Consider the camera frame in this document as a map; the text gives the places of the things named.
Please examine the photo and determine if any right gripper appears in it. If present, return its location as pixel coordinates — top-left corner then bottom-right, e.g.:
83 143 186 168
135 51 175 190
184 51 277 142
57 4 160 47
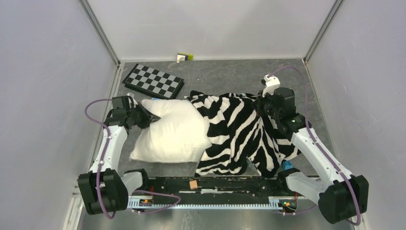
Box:
253 89 282 120

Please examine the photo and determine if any white pillow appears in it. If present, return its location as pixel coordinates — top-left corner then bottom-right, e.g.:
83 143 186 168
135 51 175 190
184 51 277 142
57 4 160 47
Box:
130 99 212 163

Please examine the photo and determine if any zebra striped pillowcase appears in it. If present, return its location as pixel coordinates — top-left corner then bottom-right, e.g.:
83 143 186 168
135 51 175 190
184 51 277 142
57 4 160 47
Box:
186 90 301 178

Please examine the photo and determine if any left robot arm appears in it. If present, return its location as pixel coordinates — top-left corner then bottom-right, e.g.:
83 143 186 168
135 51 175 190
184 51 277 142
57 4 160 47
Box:
77 94 160 219

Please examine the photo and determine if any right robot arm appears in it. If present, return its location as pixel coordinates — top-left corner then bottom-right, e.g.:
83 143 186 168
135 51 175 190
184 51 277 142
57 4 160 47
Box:
253 87 369 226

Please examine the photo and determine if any black white checkerboard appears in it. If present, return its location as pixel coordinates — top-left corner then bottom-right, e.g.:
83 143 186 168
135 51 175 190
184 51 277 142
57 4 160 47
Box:
122 63 184 100

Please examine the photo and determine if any blue small block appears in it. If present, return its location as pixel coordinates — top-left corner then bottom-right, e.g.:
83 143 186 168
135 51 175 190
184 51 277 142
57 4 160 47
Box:
281 161 293 171

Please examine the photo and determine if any green white small block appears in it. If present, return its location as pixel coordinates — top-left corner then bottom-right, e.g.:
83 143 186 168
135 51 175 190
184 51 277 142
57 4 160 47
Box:
176 53 194 63

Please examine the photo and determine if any orange small cube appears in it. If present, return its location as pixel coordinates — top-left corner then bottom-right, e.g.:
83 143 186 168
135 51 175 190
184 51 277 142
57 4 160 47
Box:
189 180 198 190

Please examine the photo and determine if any light blue toothed strip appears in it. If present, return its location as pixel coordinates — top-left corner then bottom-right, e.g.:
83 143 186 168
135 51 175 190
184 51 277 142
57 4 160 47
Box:
127 196 282 210

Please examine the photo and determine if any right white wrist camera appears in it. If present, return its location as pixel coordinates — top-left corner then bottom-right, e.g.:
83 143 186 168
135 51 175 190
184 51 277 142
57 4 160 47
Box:
261 74 281 97

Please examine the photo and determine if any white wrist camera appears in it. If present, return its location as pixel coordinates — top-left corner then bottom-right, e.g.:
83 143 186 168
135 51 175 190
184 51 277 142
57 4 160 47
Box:
261 74 281 97
126 93 138 108

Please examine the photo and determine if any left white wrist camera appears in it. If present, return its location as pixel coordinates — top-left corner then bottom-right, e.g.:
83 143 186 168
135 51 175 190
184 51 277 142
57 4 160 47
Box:
126 93 138 108

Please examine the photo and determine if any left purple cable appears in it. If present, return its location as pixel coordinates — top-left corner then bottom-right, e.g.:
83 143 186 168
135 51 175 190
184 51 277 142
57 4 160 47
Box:
84 98 181 220

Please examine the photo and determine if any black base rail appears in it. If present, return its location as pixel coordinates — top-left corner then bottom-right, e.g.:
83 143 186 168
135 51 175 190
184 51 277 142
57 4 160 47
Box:
141 176 299 204

